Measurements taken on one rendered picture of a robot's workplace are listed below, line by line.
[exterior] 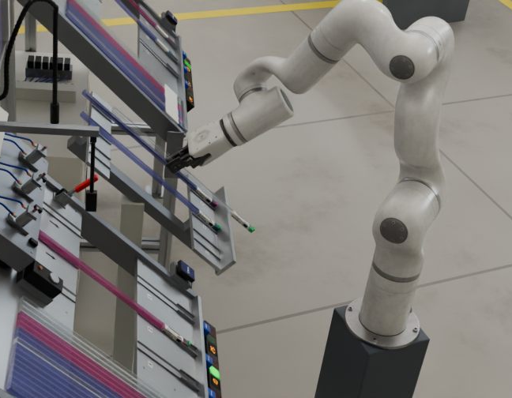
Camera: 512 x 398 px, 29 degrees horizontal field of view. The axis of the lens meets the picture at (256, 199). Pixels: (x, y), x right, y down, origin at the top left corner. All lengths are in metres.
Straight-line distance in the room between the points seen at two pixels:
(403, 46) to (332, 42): 0.20
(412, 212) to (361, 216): 1.92
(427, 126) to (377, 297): 0.48
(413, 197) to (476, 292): 1.68
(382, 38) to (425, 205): 0.41
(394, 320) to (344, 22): 0.76
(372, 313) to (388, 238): 0.28
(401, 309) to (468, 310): 1.37
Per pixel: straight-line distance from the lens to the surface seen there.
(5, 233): 1.92
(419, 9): 5.86
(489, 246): 4.16
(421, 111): 2.17
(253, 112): 2.35
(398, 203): 2.23
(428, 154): 2.22
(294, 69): 2.25
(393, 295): 2.41
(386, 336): 2.49
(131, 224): 2.65
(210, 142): 2.37
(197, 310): 2.43
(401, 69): 2.05
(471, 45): 5.84
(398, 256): 2.32
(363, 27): 2.13
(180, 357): 2.27
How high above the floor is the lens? 2.34
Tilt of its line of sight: 35 degrees down
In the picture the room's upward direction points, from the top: 9 degrees clockwise
